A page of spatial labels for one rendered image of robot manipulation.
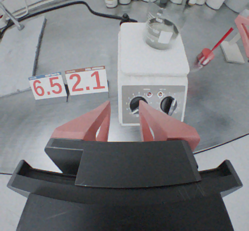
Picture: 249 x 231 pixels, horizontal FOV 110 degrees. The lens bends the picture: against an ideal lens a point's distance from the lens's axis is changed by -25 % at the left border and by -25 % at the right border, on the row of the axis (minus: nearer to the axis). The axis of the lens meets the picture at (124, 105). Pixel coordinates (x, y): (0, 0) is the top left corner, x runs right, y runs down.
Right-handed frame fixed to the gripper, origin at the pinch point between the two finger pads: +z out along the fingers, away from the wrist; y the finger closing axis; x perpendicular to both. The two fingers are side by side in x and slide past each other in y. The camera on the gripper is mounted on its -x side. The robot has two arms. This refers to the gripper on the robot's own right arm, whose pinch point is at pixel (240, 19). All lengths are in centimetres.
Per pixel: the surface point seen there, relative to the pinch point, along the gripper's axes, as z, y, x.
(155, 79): 2.9, 19.9, 7.7
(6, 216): 1, 73, 14
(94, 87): 11.4, 28.6, 13.2
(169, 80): 1.2, 17.9, 7.7
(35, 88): 20.9, 40.0, 12.2
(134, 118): 0.3, 26.7, 11.0
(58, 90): 16.7, 35.7, 13.0
